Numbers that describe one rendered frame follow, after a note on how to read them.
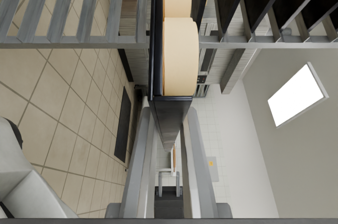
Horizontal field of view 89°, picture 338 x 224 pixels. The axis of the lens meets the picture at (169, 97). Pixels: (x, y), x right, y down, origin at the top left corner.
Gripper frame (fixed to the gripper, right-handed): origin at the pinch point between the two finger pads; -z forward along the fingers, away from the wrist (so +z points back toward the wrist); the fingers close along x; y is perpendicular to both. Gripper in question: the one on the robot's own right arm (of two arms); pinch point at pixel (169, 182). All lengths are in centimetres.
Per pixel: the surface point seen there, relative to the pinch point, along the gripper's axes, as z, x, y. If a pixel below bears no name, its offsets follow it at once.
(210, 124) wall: 123, 111, -374
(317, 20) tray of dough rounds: -45, 44, -12
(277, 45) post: -38, 36, -17
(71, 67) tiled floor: -28, -78, -100
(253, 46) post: -38, 28, -17
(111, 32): -42.4, -18.5, -17.3
